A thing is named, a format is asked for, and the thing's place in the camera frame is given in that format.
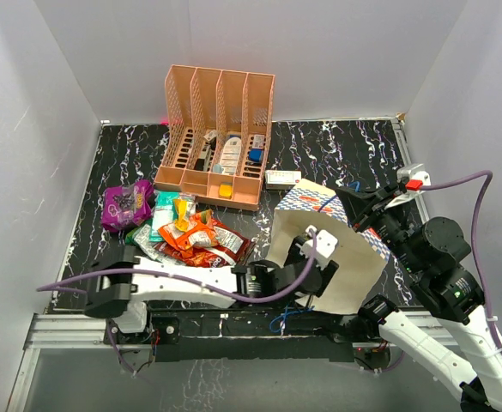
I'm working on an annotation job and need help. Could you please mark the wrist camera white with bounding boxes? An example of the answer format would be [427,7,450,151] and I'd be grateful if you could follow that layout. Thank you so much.
[385,163,431,209]
[300,225,338,266]

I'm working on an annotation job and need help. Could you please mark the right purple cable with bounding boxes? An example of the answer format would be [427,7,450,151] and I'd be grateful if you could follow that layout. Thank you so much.
[420,170,502,379]

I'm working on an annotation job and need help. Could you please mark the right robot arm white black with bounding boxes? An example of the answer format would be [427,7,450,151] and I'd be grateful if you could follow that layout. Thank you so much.
[336,184,502,411]

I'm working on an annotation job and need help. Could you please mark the yellow small object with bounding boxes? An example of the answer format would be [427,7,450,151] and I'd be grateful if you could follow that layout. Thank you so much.
[218,182,233,198]

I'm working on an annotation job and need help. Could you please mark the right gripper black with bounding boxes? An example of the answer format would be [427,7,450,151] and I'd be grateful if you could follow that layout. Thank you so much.
[335,181,422,272]

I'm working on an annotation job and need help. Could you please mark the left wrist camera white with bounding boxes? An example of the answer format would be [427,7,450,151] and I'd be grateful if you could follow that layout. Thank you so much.
[300,225,338,266]

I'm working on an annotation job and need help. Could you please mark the orange plastic file organizer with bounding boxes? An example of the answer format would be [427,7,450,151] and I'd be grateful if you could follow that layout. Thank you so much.
[154,64,275,211]

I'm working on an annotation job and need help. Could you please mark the yellow snack packet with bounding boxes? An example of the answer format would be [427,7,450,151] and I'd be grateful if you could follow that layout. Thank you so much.
[173,197,196,233]

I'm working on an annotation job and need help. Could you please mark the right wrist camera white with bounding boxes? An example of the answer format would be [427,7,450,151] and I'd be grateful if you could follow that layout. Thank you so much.
[385,163,431,209]

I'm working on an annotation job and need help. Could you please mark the orange snack bag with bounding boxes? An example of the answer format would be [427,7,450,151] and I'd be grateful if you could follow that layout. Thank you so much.
[159,209,220,252]

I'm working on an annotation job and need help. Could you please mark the blue object in organizer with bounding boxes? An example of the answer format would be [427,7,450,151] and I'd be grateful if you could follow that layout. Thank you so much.
[247,148,264,165]

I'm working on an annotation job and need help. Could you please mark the black item in organizer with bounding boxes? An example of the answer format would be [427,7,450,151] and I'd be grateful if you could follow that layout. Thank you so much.
[194,130,218,172]

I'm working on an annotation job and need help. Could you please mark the white bottle in organizer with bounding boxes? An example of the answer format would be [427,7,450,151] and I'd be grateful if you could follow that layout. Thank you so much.
[211,135,242,175]

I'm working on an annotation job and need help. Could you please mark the purple blackcurrant candy bag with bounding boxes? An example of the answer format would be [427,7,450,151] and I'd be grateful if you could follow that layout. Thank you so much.
[100,180,154,233]

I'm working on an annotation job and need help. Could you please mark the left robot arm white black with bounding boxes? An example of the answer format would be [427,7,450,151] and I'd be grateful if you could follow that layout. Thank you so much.
[83,236,339,342]

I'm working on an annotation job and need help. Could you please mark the green chips bag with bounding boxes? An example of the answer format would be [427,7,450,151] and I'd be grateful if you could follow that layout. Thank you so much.
[124,223,164,262]

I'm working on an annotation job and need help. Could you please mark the blue checkered paper bag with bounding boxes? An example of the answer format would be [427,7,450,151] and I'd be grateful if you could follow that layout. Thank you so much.
[267,179,390,315]

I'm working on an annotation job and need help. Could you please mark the white small box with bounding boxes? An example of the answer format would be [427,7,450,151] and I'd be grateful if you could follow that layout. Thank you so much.
[264,170,302,191]

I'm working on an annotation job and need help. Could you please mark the teal snack packet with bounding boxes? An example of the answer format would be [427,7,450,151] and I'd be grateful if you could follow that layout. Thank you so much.
[148,191,196,243]

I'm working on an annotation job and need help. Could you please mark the red doritos bag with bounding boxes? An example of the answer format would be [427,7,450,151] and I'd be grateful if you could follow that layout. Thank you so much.
[154,219,255,268]

